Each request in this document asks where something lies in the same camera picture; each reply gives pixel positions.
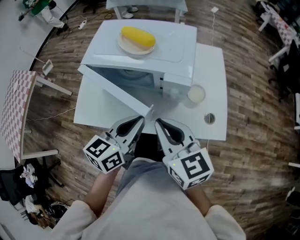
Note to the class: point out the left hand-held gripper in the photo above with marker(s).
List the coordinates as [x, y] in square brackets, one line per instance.
[103, 154]

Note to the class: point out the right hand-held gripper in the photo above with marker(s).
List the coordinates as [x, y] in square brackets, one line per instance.
[192, 167]

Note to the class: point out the person's left forearm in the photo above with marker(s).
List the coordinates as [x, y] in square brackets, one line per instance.
[102, 192]

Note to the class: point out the person's right forearm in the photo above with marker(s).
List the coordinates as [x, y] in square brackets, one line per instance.
[199, 201]

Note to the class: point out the white microwave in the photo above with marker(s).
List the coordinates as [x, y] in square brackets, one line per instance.
[175, 42]

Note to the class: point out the person's dark trousers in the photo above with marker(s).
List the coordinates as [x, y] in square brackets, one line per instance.
[148, 147]

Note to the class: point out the grey round table grommet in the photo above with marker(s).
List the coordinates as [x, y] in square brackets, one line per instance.
[209, 118]

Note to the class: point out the person's light grey shirt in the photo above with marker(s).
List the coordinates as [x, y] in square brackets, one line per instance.
[150, 206]

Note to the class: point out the white square table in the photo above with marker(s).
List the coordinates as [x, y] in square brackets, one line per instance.
[211, 77]

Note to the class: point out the yellow corn on plate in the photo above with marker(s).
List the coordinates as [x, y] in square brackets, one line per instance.
[133, 50]

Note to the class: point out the yellow corn cob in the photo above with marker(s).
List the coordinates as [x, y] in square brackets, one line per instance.
[138, 36]

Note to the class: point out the spare hand-held gripper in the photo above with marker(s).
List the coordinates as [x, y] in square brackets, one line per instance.
[29, 175]

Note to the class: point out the red checkered cloth table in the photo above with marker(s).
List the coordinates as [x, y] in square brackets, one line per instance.
[15, 112]

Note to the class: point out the white power strip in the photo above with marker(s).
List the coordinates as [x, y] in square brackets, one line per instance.
[82, 24]

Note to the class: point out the white round disc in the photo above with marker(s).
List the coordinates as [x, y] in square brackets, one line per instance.
[16, 85]

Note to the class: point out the table with white cloth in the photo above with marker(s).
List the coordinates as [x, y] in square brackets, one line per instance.
[145, 4]

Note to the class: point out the black office chair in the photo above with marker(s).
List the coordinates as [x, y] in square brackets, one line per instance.
[288, 68]

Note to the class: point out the small red checkered table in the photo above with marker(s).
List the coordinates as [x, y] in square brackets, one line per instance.
[279, 25]

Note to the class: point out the white square wall plug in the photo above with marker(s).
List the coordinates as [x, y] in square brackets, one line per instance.
[215, 9]

